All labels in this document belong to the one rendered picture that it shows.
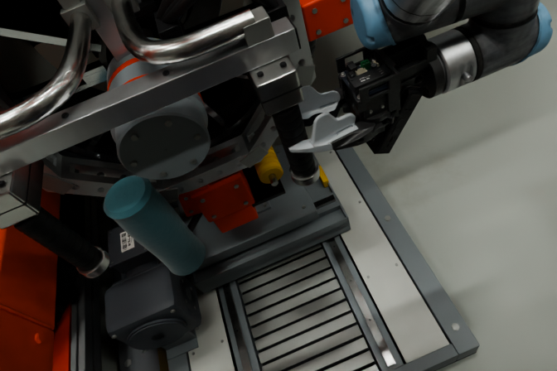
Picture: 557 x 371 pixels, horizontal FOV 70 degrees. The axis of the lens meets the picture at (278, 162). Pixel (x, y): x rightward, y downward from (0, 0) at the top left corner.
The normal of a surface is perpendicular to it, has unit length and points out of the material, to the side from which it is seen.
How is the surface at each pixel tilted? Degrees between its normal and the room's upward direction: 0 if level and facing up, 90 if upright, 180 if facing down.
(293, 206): 0
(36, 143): 90
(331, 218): 0
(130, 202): 0
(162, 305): 23
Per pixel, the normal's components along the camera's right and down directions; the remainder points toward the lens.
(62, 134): 0.32, 0.69
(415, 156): -0.24, -0.60
